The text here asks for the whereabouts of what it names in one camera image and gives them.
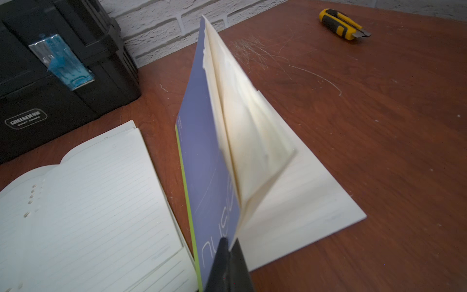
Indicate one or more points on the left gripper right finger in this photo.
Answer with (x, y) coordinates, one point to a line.
(239, 279)

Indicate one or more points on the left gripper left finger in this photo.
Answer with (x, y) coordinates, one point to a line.
(218, 280)

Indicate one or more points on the large white lined notebook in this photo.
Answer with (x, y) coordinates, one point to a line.
(98, 221)

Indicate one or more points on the black plastic toolbox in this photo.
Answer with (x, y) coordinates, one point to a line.
(63, 65)

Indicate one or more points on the yellow black utility knife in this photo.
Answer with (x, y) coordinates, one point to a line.
(342, 25)

